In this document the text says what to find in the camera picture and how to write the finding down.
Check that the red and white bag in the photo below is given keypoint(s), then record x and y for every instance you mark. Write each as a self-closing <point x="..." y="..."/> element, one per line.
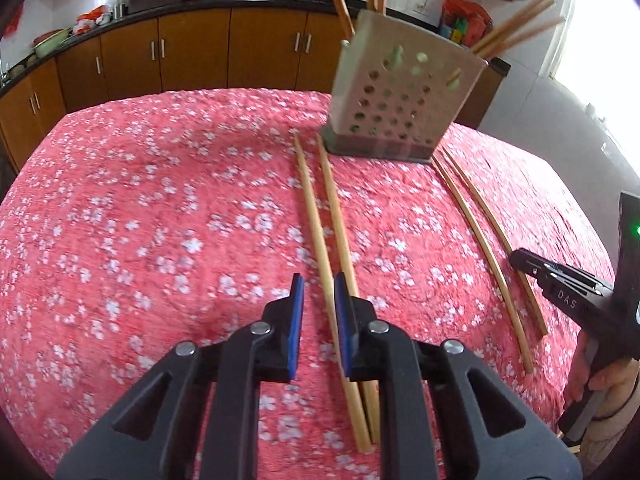
<point x="92" y="20"/>

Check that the wall outlet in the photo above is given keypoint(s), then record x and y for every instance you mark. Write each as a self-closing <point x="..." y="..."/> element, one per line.
<point x="421" y="8"/>

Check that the steel cups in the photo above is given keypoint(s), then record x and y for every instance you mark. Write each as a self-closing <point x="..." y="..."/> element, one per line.
<point x="120" y="2"/>

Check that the perforated metal utensil holder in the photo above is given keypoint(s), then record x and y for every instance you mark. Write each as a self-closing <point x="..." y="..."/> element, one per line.
<point x="400" y="105"/>

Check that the wooden base cabinets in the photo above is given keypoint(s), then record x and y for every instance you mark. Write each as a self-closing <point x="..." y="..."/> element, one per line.
<point x="200" y="50"/>

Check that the red floral tablecloth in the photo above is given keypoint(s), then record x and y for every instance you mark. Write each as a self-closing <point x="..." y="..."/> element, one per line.
<point x="150" y="210"/>

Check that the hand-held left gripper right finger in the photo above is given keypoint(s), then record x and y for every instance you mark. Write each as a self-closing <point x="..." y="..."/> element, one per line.
<point x="344" y="330"/>

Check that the person's right hand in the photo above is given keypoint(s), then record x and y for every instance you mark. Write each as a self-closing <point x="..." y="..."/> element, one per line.
<point x="617" y="385"/>

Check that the window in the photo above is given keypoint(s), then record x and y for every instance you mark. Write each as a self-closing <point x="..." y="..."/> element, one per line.
<point x="600" y="35"/>

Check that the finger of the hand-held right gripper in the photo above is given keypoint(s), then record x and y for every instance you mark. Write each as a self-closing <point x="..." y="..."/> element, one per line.
<point x="550" y="280"/>

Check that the green basin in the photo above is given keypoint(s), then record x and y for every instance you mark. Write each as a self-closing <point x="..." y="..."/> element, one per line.
<point x="52" y="42"/>

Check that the person's right forearm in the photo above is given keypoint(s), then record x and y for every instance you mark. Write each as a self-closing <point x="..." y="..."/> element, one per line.
<point x="615" y="445"/>

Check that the black countertop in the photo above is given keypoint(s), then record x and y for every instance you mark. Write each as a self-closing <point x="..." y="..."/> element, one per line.
<point x="210" y="2"/>

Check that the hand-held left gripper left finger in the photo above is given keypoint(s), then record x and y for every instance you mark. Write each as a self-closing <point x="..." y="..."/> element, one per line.
<point x="296" y="330"/>

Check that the colourful boxes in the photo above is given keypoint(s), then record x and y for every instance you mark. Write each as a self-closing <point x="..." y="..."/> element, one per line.
<point x="455" y="30"/>

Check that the red plastic bag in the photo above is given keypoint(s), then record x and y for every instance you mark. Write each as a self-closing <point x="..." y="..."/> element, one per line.
<point x="12" y="22"/>
<point x="470" y="10"/>

